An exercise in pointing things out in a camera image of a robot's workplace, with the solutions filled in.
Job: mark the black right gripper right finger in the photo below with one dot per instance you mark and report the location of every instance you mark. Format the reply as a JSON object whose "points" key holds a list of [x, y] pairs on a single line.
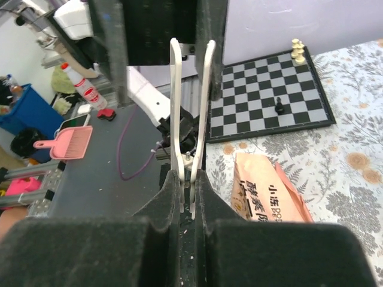
{"points": [[231, 251]]}

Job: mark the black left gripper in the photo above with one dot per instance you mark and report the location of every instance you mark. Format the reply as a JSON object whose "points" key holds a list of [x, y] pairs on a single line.
{"points": [[149, 26]]}

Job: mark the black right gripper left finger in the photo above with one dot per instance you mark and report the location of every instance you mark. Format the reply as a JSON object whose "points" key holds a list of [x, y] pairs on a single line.
{"points": [[142, 250]]}

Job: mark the orange cat litter bag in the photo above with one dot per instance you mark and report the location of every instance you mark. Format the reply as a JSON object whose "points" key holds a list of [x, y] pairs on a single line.
{"points": [[262, 192]]}

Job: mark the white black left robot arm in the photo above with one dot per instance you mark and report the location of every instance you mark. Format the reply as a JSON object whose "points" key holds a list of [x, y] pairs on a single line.
{"points": [[149, 99]]}

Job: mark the white red plastic bottle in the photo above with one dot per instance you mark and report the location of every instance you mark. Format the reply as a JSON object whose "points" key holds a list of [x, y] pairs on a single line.
{"points": [[85, 88]]}

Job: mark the red black small object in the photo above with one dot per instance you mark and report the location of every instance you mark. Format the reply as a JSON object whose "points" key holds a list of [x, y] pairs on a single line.
{"points": [[106, 114]]}

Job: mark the pink plastic dustpan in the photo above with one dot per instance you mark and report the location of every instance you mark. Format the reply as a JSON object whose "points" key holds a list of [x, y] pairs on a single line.
{"points": [[69, 144]]}

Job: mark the white smartphone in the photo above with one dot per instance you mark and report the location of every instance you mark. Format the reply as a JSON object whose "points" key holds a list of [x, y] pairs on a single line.
{"points": [[78, 121]]}

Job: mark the floral patterned table mat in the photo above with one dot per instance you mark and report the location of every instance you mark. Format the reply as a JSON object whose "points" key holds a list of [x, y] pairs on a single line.
{"points": [[338, 169]]}

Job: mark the black white chessboard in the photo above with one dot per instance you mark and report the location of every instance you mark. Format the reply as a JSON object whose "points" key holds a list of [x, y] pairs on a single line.
{"points": [[249, 92]]}

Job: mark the cream chess pieces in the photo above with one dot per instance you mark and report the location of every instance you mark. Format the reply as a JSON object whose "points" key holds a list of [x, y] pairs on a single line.
{"points": [[297, 53]]}

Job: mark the black chess piece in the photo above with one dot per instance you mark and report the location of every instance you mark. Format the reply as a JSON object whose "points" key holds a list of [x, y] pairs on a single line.
{"points": [[279, 107]]}

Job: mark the blue storage bin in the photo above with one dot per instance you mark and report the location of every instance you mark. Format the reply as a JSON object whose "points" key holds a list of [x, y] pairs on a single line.
{"points": [[31, 119]]}

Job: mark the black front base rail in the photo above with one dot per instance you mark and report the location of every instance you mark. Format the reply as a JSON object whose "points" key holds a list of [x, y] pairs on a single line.
{"points": [[187, 224]]}

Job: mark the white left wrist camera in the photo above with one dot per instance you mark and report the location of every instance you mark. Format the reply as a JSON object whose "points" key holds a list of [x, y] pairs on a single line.
{"points": [[74, 18]]}

